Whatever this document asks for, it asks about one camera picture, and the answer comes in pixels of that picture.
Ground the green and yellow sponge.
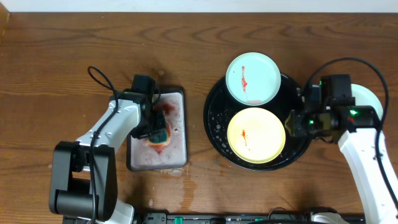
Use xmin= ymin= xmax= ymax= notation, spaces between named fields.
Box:
xmin=147 ymin=128 xmax=170 ymax=147

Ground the yellow plate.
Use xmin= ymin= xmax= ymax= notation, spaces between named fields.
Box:
xmin=227 ymin=108 xmax=286 ymax=164

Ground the mint plate with long stain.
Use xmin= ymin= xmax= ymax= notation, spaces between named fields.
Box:
xmin=225 ymin=52 xmax=282 ymax=106

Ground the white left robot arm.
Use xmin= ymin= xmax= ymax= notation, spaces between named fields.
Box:
xmin=49 ymin=91 xmax=165 ymax=223

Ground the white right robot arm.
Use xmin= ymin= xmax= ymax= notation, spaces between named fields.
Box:
xmin=285 ymin=106 xmax=397 ymax=223

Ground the black rectangular soapy tray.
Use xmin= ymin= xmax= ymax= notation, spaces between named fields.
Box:
xmin=126 ymin=88 xmax=187 ymax=171

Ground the black round tray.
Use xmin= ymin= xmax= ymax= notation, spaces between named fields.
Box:
xmin=203 ymin=73 xmax=312 ymax=171

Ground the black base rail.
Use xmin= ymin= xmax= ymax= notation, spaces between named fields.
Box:
xmin=62 ymin=207 xmax=368 ymax=224

